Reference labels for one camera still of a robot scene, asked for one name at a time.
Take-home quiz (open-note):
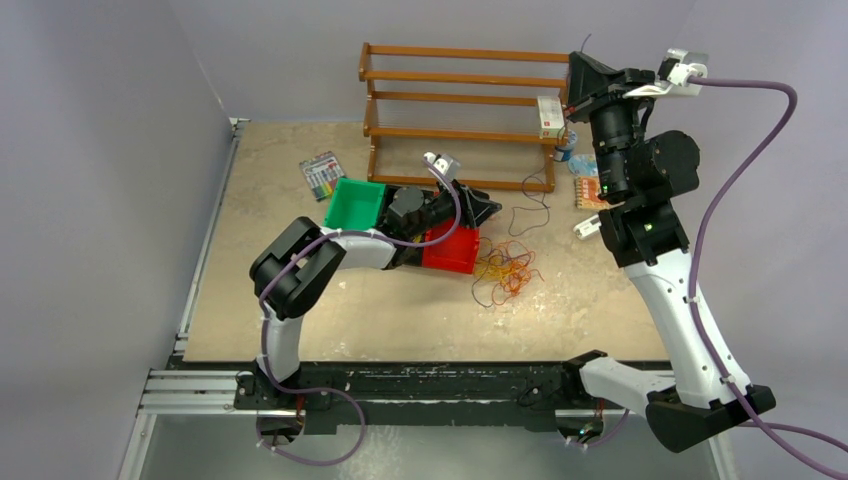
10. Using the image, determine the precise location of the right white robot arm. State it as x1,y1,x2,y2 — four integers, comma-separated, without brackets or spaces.
561,49,776,453

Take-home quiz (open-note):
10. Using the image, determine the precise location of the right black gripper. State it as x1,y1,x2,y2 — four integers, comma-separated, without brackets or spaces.
564,53,665,199

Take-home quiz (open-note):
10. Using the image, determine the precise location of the orange snack packet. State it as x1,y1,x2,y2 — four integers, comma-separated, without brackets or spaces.
574,176,610,211

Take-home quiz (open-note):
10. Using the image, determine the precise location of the green plastic bin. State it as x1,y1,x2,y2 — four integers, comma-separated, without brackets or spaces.
323,178,386,231

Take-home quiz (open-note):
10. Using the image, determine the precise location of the wooden two-tier shelf rack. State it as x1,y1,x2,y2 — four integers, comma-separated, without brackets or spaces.
358,43,569,193

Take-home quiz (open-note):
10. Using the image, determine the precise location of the right purple robot hose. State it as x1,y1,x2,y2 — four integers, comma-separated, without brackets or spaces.
685,74,848,480

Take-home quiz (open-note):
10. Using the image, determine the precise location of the black plastic bin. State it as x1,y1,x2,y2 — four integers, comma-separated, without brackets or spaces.
379,187,421,230

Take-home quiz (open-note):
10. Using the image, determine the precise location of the pack of coloured markers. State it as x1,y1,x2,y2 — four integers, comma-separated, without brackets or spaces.
298,151,347,202

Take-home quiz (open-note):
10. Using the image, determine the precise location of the purple robot hose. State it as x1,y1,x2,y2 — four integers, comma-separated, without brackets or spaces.
685,74,848,480
254,155,463,467

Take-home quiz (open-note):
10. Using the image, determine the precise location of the red plastic bin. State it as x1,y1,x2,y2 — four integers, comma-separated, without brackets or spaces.
421,226,480,274

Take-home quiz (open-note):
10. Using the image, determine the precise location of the white usb charger block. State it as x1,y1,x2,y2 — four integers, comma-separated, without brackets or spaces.
573,215,601,240

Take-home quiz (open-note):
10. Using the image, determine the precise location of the left purple robot hose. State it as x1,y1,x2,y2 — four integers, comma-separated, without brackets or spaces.
254,155,463,467

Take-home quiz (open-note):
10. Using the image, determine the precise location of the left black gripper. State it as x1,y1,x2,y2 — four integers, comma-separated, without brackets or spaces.
407,179,499,240

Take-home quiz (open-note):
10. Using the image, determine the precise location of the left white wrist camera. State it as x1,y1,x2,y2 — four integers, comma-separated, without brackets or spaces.
423,152,461,181

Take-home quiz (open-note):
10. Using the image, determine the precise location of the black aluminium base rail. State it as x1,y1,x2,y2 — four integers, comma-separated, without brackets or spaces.
140,358,622,439

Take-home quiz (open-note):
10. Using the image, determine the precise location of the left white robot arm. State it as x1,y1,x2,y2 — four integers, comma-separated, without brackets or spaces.
249,181,502,409

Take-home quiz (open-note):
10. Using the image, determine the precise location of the orange cable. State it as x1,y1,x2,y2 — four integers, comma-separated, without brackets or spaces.
471,238,546,309

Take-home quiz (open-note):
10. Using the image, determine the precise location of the white red carton box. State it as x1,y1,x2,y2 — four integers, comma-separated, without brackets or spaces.
536,96,567,140

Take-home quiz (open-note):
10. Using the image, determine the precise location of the purple thin cable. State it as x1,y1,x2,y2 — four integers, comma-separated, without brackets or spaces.
506,33,593,238

